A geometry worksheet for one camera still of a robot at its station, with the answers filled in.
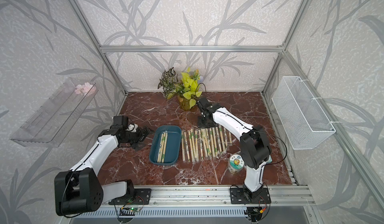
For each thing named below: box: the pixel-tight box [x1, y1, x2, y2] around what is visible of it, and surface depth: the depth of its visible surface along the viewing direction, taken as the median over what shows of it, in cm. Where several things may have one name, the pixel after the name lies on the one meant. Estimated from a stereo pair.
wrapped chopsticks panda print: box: [159, 130, 168, 164], surface depth 93 cm
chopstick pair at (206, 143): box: [202, 128, 212, 159], surface depth 93 cm
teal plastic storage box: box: [149, 125, 182, 166], surface depth 94 cm
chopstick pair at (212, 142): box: [208, 128, 216, 158], surface depth 95 cm
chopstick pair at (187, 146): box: [184, 131, 191, 163], surface depth 93 cm
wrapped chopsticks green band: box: [157, 132, 166, 163], surface depth 91 cm
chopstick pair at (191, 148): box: [188, 131, 195, 163], surface depth 91 cm
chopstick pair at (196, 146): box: [194, 130, 199, 162], surface depth 93 cm
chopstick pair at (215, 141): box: [212, 127, 220, 157], surface depth 95 cm
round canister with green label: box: [228, 154, 245, 174], surface depth 79 cm
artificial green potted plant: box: [157, 67, 204, 111], surface depth 96 cm
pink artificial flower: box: [74, 82, 97, 97], surface depth 77 cm
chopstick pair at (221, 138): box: [217, 124, 226, 153], surface depth 96 cm
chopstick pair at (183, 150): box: [181, 135, 186, 162], surface depth 91 cm
